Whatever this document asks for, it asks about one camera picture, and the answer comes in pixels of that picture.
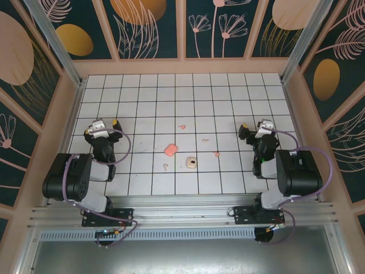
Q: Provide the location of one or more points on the pink earbud charging case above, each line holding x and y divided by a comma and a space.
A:
170, 149

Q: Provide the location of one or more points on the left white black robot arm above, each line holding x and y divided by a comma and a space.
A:
98, 172

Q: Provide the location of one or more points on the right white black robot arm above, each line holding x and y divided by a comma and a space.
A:
299, 171

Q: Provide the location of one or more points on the small circuit board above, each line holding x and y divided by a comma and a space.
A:
107, 232

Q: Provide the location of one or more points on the grey metal sheet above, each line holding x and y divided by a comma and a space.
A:
182, 257

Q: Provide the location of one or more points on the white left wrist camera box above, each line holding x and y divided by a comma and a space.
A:
97, 127

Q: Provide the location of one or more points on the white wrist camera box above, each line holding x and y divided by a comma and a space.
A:
97, 127
264, 128

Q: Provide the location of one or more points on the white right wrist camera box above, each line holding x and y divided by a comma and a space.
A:
264, 128

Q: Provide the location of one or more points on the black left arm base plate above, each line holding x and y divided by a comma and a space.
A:
125, 214

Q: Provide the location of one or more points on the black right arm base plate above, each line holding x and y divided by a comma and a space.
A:
242, 215

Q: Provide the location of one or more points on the aluminium corner post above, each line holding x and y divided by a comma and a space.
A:
57, 40
302, 37

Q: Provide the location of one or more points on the aluminium mounting rail frame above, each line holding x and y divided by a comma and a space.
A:
182, 211

